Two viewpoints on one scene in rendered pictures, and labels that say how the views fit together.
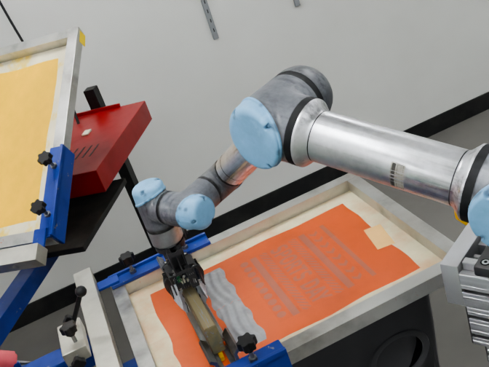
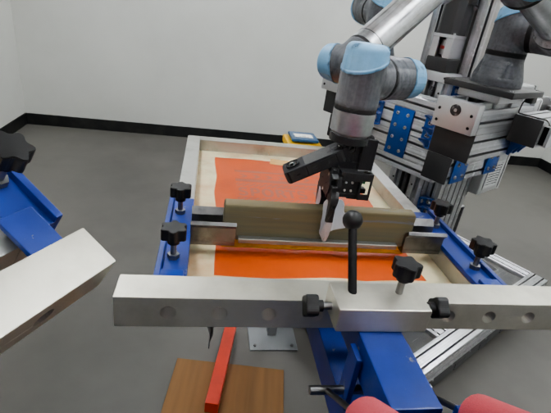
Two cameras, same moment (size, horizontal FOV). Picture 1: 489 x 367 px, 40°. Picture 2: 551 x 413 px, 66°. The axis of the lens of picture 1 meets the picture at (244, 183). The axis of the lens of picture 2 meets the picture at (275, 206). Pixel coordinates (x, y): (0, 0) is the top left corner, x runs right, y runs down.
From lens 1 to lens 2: 1.85 m
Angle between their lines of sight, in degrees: 78
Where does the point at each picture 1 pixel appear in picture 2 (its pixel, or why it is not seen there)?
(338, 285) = not seen: hidden behind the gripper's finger
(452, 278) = (480, 115)
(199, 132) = not seen: outside the picture
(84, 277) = (153, 283)
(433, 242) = not seen: hidden behind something
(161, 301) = (244, 270)
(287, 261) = (269, 193)
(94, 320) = (310, 290)
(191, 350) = (368, 269)
